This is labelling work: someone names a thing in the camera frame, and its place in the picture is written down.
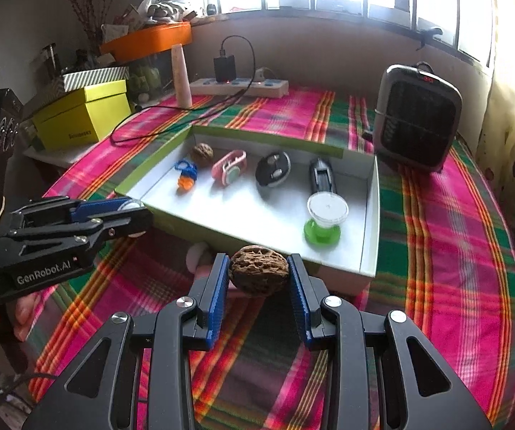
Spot white power strip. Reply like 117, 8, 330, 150
190, 78, 290, 99

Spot yellow shoe box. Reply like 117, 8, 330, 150
32, 80, 130, 151

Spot pink oblong case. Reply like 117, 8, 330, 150
194, 264, 213, 281

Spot dried branches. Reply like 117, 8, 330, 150
57, 0, 124, 51

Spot grey black space heater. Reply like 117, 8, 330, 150
372, 62, 462, 173

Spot green white suction stand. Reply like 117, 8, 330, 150
304, 191, 349, 245

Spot blue orange knitted toy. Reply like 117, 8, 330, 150
174, 159, 198, 192

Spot black round key fob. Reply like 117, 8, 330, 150
254, 150, 291, 187

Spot walnut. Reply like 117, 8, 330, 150
190, 143, 215, 168
228, 245, 290, 296

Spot striped white box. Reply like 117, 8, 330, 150
58, 66, 130, 92

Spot person's left hand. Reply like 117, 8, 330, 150
0, 293, 40, 342

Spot black charger with cable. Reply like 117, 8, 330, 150
109, 34, 256, 147

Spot black rectangular battery case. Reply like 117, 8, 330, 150
309, 158, 337, 194

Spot white green cardboard tray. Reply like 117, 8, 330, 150
115, 126, 380, 295

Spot pink cosmetic tube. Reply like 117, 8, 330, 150
171, 44, 192, 109

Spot pink clip holder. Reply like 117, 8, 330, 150
211, 149, 247, 186

